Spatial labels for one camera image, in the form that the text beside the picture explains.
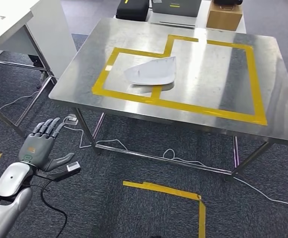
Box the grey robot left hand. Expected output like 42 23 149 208
18 117 75 173

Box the white plastic shell part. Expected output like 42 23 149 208
123 56 177 86

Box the steel workbench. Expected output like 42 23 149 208
48 18 288 183

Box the white floor socket box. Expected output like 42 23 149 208
63 114 79 126

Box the white side panel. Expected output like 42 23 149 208
26 0 77 79

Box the steel table with tape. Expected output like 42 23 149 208
0 0 58 137

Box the black carry case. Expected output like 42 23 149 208
116 0 150 22

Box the grey laptop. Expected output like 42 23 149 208
149 0 203 29

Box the white table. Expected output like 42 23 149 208
114 0 246 34

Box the cardboard box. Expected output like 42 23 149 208
206 0 243 32

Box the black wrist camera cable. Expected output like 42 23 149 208
40 179 68 238

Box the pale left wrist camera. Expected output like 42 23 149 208
36 161 81 182

